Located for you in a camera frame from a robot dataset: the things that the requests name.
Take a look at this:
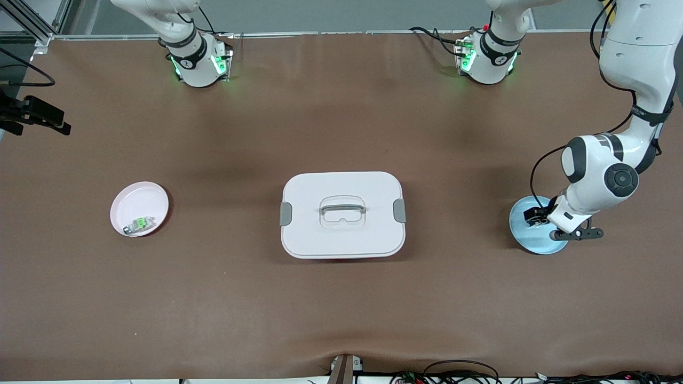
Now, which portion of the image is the light blue round plate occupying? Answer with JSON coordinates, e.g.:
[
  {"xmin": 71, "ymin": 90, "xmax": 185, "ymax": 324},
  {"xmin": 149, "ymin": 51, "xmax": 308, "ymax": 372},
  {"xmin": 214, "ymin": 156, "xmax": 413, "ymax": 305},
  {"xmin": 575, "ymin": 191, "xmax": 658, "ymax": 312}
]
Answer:
[{"xmin": 509, "ymin": 195, "xmax": 570, "ymax": 255}]

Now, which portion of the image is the pink round plate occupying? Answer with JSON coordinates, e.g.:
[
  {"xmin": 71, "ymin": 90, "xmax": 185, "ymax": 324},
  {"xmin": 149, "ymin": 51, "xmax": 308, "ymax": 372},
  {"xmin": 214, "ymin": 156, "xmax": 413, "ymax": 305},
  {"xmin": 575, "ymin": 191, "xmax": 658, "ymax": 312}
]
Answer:
[{"xmin": 110, "ymin": 181, "xmax": 170, "ymax": 237}]

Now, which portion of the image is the white lidded storage box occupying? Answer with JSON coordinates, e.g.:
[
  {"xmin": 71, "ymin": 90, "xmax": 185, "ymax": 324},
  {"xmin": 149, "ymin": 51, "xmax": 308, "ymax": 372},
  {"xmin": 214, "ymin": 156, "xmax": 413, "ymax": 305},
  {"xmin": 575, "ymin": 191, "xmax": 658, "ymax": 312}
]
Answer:
[{"xmin": 280, "ymin": 171, "xmax": 407, "ymax": 260}]

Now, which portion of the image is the brown table mat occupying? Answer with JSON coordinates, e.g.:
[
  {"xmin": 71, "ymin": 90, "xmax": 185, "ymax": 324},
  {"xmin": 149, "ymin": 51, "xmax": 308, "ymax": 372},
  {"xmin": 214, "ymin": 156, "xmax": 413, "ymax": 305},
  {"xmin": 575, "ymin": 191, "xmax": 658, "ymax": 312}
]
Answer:
[{"xmin": 0, "ymin": 29, "xmax": 683, "ymax": 382}]

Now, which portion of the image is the aluminium frame post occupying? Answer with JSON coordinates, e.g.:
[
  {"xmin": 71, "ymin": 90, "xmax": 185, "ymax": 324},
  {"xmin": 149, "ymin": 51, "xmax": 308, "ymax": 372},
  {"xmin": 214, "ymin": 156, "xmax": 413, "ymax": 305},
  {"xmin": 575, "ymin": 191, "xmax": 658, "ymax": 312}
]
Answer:
[{"xmin": 0, "ymin": 0, "xmax": 73, "ymax": 46}]

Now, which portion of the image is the green switch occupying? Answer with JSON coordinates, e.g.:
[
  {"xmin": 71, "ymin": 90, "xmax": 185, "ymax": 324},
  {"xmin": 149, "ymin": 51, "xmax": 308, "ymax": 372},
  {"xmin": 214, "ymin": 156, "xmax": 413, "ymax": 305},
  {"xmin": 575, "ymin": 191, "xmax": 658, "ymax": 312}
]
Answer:
[{"xmin": 123, "ymin": 215, "xmax": 156, "ymax": 235}]

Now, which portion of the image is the black flat cable bundle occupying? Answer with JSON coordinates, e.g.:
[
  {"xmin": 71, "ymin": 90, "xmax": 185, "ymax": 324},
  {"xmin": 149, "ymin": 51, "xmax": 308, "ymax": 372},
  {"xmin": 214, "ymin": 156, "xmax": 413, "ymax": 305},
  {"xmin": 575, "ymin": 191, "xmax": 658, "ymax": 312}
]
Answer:
[{"xmin": 534, "ymin": 370, "xmax": 683, "ymax": 384}]

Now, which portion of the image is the black right arm base cable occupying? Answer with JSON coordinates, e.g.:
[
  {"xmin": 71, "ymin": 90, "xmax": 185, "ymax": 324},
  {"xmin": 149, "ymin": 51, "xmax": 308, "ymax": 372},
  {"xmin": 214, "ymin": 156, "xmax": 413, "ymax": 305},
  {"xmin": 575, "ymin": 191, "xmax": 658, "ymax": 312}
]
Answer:
[{"xmin": 196, "ymin": 5, "xmax": 235, "ymax": 41}]

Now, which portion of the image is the black arm base cable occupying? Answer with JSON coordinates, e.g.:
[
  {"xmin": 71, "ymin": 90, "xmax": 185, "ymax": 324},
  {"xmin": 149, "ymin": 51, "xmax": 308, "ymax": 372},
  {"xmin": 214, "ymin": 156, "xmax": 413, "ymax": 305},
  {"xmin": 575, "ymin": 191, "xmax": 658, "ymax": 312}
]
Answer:
[
  {"xmin": 196, "ymin": 5, "xmax": 235, "ymax": 41},
  {"xmin": 409, "ymin": 26, "xmax": 470, "ymax": 57}
]

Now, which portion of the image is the grey box lid handle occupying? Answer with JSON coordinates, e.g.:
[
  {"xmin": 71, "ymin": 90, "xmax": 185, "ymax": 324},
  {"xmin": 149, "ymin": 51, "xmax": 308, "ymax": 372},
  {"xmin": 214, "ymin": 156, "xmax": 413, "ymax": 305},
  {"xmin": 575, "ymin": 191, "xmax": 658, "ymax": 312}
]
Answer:
[{"xmin": 319, "ymin": 203, "xmax": 367, "ymax": 216}]

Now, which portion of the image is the black looped cable bundle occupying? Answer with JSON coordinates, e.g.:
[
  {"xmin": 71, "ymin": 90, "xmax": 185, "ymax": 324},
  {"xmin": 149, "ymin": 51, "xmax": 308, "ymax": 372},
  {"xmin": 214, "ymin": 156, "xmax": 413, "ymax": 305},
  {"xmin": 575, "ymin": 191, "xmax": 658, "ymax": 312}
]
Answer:
[{"xmin": 388, "ymin": 359, "xmax": 502, "ymax": 384}]

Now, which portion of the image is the black left arm base cable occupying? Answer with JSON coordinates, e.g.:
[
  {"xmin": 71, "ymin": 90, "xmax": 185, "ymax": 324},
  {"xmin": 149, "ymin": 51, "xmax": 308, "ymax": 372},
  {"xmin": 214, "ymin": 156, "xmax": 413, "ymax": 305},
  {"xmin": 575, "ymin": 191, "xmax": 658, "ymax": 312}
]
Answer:
[{"xmin": 409, "ymin": 26, "xmax": 470, "ymax": 57}]

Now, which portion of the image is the metal table edge bracket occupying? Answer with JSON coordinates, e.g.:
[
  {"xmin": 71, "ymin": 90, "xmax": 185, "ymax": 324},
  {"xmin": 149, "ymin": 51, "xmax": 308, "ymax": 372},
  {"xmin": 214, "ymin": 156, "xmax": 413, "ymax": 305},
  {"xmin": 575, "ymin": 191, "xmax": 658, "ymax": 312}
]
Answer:
[{"xmin": 327, "ymin": 354, "xmax": 364, "ymax": 384}]

